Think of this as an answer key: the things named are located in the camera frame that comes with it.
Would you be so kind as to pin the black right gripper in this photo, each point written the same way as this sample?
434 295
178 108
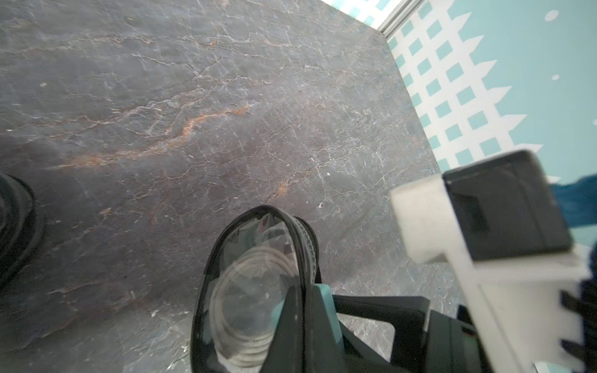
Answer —
437 343

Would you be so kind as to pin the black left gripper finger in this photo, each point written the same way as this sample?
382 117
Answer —
286 351

